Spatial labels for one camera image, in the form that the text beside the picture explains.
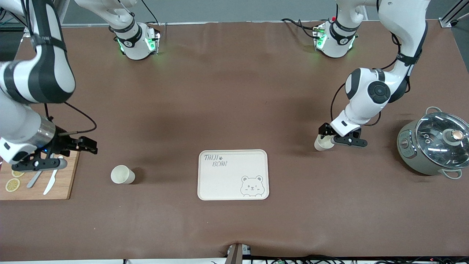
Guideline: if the white plastic cup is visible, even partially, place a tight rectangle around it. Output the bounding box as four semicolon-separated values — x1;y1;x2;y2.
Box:
111;165;136;184
314;134;335;152

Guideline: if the cream bear print tray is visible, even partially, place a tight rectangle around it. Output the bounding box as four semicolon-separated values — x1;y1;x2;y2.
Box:
197;149;270;201

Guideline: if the wooden cutting board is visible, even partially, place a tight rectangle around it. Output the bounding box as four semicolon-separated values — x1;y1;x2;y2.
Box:
0;150;80;201

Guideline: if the white plastic knife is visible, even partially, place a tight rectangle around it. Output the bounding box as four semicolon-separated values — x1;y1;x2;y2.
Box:
43;169;61;195

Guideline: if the grey electric cooking pot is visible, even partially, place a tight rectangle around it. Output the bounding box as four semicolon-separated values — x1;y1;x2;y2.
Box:
397;106;469;180

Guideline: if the brown table cover mat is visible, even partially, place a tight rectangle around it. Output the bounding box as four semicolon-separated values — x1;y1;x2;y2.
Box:
0;20;469;261

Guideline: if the glass pot lid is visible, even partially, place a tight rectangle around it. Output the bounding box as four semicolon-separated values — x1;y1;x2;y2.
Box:
416;112;469;165

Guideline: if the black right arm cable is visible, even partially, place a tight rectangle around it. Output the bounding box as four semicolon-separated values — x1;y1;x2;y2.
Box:
45;102;97;137

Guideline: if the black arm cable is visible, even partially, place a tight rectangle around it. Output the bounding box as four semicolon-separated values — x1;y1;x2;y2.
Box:
330;33;413;127
45;102;97;137

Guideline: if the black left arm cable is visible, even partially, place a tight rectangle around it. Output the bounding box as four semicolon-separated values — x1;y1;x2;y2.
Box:
330;33;413;127

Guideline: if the black base cable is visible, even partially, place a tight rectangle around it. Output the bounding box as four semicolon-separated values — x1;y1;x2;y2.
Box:
281;18;324;38

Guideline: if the aluminium frame profile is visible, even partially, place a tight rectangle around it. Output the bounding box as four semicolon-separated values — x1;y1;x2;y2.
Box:
439;0;469;28

